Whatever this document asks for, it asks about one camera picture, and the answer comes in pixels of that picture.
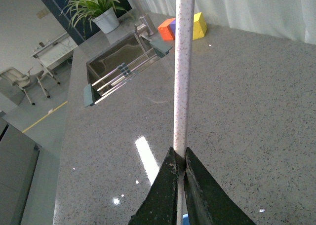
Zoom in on yellow foam block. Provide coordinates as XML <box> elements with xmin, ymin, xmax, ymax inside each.
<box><xmin>193</xmin><ymin>12</ymin><xmax>207</xmax><ymax>40</ymax></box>

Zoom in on white speckled chopstick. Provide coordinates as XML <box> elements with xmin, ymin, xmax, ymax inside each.
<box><xmin>173</xmin><ymin>0</ymin><xmax>195</xmax><ymax>225</ymax></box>

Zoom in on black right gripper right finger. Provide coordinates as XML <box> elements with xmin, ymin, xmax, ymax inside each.
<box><xmin>184</xmin><ymin>148</ymin><xmax>255</xmax><ymax>225</ymax></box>

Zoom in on steel faucet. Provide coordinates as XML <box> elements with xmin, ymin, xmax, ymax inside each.
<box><xmin>134</xmin><ymin>13</ymin><xmax>158</xmax><ymax>41</ymax></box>

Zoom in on metal sink drying rack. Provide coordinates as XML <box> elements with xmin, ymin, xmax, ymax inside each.
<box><xmin>83</xmin><ymin>36</ymin><xmax>172</xmax><ymax>107</ymax></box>

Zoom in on grey office chair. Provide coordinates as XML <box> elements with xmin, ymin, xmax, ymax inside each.
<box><xmin>0</xmin><ymin>67</ymin><xmax>50</xmax><ymax>105</ymax></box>

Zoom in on white trolley table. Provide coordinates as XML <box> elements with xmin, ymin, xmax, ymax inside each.
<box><xmin>30</xmin><ymin>33</ymin><xmax>78</xmax><ymax>84</ymax></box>

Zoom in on potted green spider plant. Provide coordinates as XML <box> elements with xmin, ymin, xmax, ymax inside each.
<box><xmin>62</xmin><ymin>0</ymin><xmax>131</xmax><ymax>34</ymax></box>

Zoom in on blue plastic cup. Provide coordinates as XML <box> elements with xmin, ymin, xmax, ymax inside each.
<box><xmin>182</xmin><ymin>214</ymin><xmax>190</xmax><ymax>225</ymax></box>

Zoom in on grey-green curtain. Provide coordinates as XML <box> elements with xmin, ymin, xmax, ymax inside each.
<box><xmin>128</xmin><ymin>0</ymin><xmax>316</xmax><ymax>44</ymax></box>

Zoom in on purple foam block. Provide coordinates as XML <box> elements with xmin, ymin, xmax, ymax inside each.
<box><xmin>170</xmin><ymin>19</ymin><xmax>176</xmax><ymax>35</ymax></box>

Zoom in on stainless steel sink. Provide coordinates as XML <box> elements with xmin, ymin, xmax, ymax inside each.
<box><xmin>86</xmin><ymin>32</ymin><xmax>159</xmax><ymax>96</ymax></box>

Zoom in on orange foam block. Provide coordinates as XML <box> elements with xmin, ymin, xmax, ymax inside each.
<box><xmin>158</xmin><ymin>18</ymin><xmax>175</xmax><ymax>41</ymax></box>

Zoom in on grey cabinet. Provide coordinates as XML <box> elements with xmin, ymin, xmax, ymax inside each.
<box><xmin>0</xmin><ymin>118</ymin><xmax>40</xmax><ymax>225</ymax></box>

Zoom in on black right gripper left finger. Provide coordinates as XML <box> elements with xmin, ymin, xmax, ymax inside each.
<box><xmin>128</xmin><ymin>148</ymin><xmax>178</xmax><ymax>225</ymax></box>

